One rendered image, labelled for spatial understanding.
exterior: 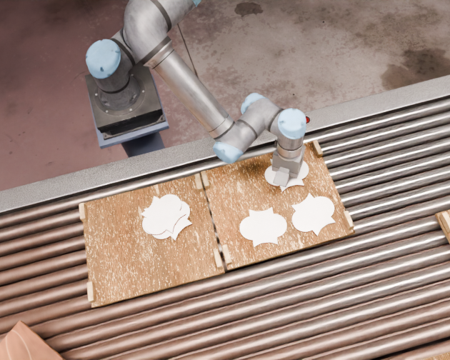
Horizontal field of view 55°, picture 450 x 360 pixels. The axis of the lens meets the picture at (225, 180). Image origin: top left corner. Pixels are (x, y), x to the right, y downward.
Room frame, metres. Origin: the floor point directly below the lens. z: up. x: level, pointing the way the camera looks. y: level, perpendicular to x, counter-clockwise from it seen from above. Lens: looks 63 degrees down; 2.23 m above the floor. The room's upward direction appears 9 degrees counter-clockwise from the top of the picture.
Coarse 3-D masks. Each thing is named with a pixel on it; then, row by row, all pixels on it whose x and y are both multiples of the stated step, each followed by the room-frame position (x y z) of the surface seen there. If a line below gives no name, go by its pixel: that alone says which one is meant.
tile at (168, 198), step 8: (160, 200) 0.62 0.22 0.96; (168, 200) 0.61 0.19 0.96; (176, 200) 0.61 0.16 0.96; (152, 208) 0.59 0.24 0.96; (160, 208) 0.59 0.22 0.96; (168, 208) 0.58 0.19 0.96; (176, 208) 0.58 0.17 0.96; (144, 216) 0.57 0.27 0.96; (152, 216) 0.56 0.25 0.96; (160, 216) 0.56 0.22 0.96; (168, 216) 0.55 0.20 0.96; (176, 216) 0.55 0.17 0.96; (144, 224) 0.54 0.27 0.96; (152, 224) 0.54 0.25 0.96; (160, 224) 0.53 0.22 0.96; (168, 224) 0.53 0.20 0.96; (152, 232) 0.51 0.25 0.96; (160, 232) 0.51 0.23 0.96
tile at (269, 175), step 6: (270, 168) 0.67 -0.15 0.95; (306, 168) 0.65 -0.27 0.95; (270, 174) 0.65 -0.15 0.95; (300, 174) 0.63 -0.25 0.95; (306, 174) 0.63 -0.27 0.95; (270, 180) 0.63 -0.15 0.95; (294, 180) 0.61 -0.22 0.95; (300, 180) 0.61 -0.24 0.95; (282, 186) 0.60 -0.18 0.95; (288, 186) 0.60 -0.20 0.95
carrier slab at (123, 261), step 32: (128, 192) 0.68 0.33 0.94; (160, 192) 0.66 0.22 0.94; (192, 192) 0.64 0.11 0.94; (96, 224) 0.58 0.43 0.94; (128, 224) 0.56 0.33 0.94; (192, 224) 0.53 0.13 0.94; (96, 256) 0.47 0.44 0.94; (128, 256) 0.45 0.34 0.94; (160, 256) 0.44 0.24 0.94; (192, 256) 0.42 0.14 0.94; (96, 288) 0.37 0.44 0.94; (128, 288) 0.36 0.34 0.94; (160, 288) 0.34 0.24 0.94
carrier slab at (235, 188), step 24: (216, 168) 0.71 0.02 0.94; (240, 168) 0.70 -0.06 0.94; (264, 168) 0.68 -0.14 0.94; (312, 168) 0.66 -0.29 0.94; (216, 192) 0.62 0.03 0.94; (240, 192) 0.61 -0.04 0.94; (264, 192) 0.60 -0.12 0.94; (288, 192) 0.58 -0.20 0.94; (312, 192) 0.57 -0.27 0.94; (336, 192) 0.56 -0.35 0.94; (216, 216) 0.54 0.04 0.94; (240, 216) 0.53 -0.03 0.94; (288, 216) 0.50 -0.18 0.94; (336, 216) 0.47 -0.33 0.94; (240, 240) 0.45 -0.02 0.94; (288, 240) 0.42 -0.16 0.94; (312, 240) 0.41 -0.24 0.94; (240, 264) 0.37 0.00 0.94
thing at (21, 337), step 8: (16, 328) 0.27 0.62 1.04; (24, 328) 0.26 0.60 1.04; (8, 336) 0.25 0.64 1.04; (16, 336) 0.24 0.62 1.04; (24, 336) 0.24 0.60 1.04; (32, 336) 0.24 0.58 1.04; (0, 344) 0.23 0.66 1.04; (8, 344) 0.23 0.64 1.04; (16, 344) 0.22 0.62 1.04; (24, 344) 0.22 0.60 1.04; (32, 344) 0.22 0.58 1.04; (40, 344) 0.21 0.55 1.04; (48, 344) 0.21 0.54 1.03; (0, 352) 0.21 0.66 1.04; (8, 352) 0.21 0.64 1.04; (16, 352) 0.20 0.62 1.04; (24, 352) 0.20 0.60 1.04; (32, 352) 0.20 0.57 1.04; (40, 352) 0.19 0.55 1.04; (48, 352) 0.19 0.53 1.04; (56, 352) 0.19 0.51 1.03
